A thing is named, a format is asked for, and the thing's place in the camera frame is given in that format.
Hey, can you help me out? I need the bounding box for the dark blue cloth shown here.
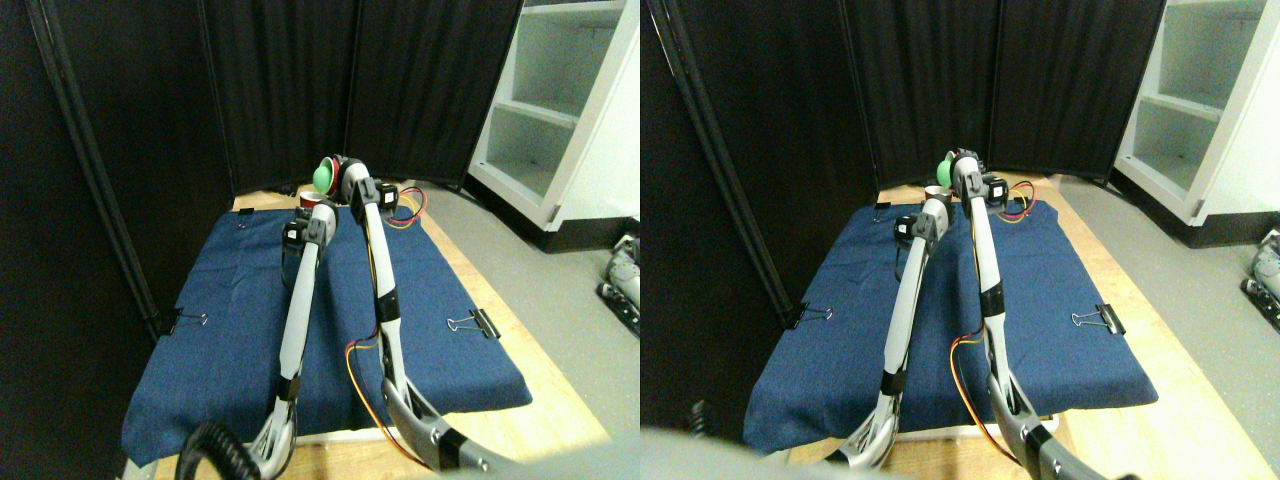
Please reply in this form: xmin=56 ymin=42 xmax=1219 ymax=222
xmin=743 ymin=200 xmax=1159 ymax=456
xmin=121 ymin=205 xmax=534 ymax=468

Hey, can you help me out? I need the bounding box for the black curtain stand pole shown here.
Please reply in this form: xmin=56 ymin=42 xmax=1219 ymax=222
xmin=30 ymin=0 xmax=167 ymax=341
xmin=655 ymin=0 xmax=798 ymax=328

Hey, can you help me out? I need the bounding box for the white shelf unit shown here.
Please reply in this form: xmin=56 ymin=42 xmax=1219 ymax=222
xmin=466 ymin=0 xmax=640 ymax=237
xmin=1112 ymin=0 xmax=1280 ymax=229

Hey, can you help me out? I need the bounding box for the grey machine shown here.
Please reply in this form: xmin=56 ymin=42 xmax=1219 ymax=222
xmin=597 ymin=236 xmax=640 ymax=337
xmin=1240 ymin=230 xmax=1280 ymax=336

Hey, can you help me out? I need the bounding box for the red wire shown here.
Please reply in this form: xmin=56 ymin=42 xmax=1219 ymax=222
xmin=385 ymin=186 xmax=429 ymax=230
xmin=1005 ymin=180 xmax=1038 ymax=223

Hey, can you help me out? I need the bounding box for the orange wire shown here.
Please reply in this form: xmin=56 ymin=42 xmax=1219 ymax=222
xmin=345 ymin=337 xmax=421 ymax=463
xmin=950 ymin=333 xmax=1021 ymax=466

